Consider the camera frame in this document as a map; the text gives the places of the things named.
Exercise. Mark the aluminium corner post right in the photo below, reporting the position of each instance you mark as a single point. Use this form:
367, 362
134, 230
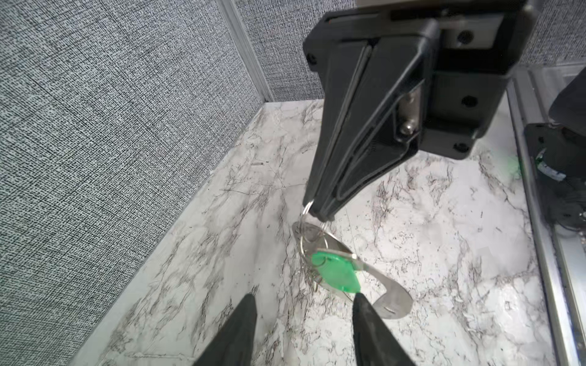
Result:
242, 42

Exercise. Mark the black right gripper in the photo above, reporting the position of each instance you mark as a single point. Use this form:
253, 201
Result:
403, 76

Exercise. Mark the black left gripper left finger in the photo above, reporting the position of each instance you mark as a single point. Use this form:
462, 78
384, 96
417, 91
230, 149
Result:
233, 344

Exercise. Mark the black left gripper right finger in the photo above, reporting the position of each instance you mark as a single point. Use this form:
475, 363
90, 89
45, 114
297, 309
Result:
374, 343

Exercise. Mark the silver keyring with rings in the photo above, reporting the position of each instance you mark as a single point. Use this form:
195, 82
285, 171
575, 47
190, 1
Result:
308, 235

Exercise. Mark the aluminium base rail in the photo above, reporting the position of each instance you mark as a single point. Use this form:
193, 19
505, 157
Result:
552, 161

